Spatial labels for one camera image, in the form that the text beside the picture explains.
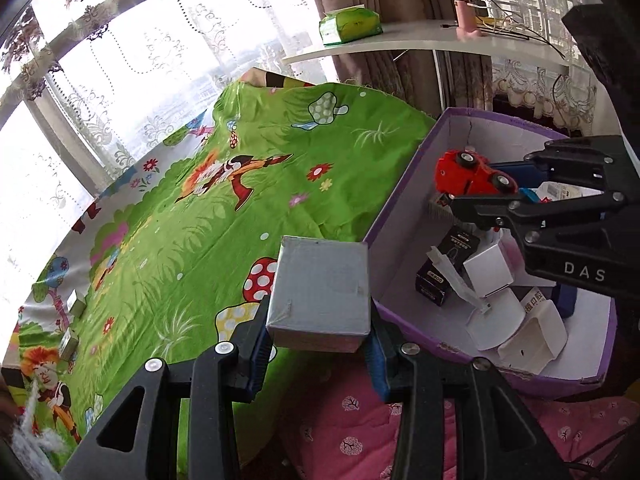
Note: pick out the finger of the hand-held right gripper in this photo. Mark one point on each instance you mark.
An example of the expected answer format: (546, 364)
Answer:
(575, 157)
(500, 212)

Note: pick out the green cartoon printed sheet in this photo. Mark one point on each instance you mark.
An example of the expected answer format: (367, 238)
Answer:
(200, 220)

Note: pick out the white plastic bracket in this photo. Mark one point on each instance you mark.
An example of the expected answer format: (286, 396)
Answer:
(495, 325)

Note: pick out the black box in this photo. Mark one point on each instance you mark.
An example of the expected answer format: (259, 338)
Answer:
(452, 255)

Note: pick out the white and gold box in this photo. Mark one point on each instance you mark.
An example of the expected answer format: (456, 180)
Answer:
(532, 302)

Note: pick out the long white barcode box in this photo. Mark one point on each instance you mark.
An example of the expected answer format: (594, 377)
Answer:
(560, 191)

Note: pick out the white rounded box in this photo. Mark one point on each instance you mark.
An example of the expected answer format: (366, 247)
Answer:
(532, 345)

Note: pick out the small white barcode box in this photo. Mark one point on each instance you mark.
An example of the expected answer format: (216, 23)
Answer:
(77, 302)

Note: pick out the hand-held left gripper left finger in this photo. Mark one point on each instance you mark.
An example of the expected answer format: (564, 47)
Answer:
(257, 365)

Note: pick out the plain white box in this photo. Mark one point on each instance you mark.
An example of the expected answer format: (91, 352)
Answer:
(487, 272)

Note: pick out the white lace curtain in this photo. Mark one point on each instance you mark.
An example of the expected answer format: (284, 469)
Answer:
(150, 60)

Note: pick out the white shelf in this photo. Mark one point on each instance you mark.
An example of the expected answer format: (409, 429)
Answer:
(400, 42)

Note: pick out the grey box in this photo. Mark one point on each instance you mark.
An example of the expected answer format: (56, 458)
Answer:
(320, 295)

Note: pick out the pink quilt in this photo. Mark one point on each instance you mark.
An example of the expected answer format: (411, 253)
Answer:
(350, 425)

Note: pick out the red toy truck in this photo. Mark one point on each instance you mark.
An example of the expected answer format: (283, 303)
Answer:
(465, 175)

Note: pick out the purple cardboard box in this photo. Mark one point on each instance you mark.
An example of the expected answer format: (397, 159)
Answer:
(420, 180)

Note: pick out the lace valance curtain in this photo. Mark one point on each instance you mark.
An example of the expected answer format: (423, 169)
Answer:
(540, 80)

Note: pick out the beige box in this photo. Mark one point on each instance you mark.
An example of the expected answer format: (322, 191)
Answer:
(68, 346)

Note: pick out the green tissue pack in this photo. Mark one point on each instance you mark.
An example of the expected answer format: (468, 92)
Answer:
(350, 25)

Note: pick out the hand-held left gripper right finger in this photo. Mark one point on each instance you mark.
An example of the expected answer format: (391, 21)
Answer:
(377, 370)

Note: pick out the white fluffy tuft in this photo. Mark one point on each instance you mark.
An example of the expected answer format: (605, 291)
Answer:
(35, 440)

